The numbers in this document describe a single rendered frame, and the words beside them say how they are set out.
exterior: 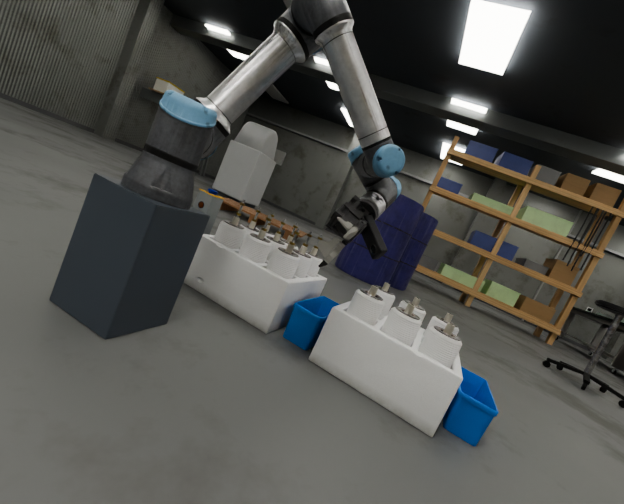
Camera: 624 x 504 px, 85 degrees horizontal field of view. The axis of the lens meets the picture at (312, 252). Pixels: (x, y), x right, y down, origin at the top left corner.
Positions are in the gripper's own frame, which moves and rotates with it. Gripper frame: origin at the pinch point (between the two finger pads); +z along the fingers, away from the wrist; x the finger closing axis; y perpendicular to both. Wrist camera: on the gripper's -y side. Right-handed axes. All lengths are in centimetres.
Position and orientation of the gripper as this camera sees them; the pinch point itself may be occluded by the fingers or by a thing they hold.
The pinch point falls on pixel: (331, 256)
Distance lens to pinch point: 83.5
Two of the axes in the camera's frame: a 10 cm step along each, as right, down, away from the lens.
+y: -7.2, -6.8, 0.8
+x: 3.5, -4.7, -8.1
